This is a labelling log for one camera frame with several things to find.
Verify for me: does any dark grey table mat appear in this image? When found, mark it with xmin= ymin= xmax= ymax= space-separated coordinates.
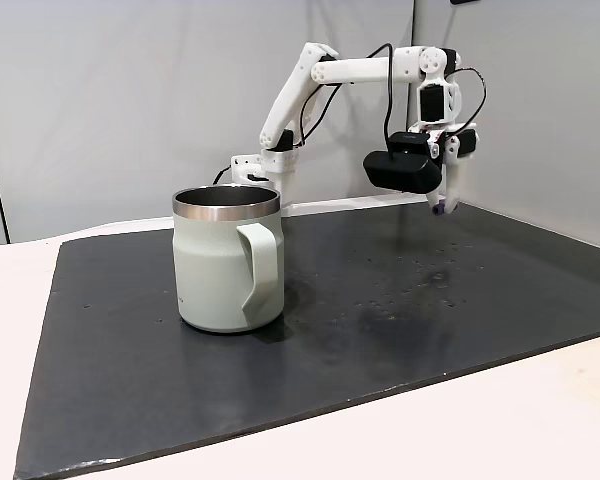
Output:
xmin=13 ymin=201 xmax=600 ymax=480

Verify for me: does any pale green steel-rimmed mug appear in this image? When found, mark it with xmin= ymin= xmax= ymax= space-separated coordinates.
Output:
xmin=171 ymin=184 xmax=285 ymax=335

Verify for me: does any black oval camera box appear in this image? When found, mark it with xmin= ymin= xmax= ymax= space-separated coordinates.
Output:
xmin=362 ymin=130 xmax=444 ymax=197

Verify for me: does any black wrist motor cable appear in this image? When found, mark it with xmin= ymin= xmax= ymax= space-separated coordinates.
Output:
xmin=447 ymin=66 xmax=489 ymax=136

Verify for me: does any black camera cable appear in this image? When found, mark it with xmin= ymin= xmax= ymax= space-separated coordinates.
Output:
xmin=369 ymin=42 xmax=397 ymax=146

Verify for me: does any black arm motor cable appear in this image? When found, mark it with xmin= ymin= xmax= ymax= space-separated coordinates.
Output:
xmin=293 ymin=82 xmax=343 ymax=149

